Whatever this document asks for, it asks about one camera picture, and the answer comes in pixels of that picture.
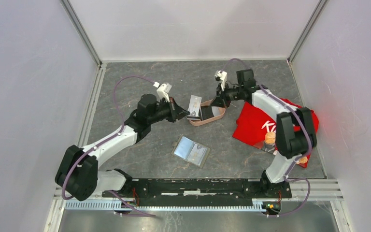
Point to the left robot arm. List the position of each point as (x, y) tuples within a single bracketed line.
[(78, 174)]

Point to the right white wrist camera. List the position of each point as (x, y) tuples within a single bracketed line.
[(221, 77)]

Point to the red printed t-shirt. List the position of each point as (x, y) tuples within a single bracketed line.
[(257, 129)]

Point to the grey card holder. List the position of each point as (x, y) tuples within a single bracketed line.
[(190, 151)]

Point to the aluminium frame rail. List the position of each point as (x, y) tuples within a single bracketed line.
[(311, 190)]

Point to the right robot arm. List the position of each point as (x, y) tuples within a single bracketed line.
[(295, 131)]

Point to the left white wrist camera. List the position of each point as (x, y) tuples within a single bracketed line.
[(163, 90)]

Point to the pink oval tray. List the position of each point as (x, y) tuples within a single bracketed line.
[(218, 114)]

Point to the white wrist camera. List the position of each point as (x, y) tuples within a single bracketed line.
[(221, 77), (163, 90)]

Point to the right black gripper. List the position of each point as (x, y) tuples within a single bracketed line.
[(221, 99)]

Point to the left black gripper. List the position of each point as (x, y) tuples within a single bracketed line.
[(176, 112)]

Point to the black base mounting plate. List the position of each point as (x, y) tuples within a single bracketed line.
[(202, 191)]

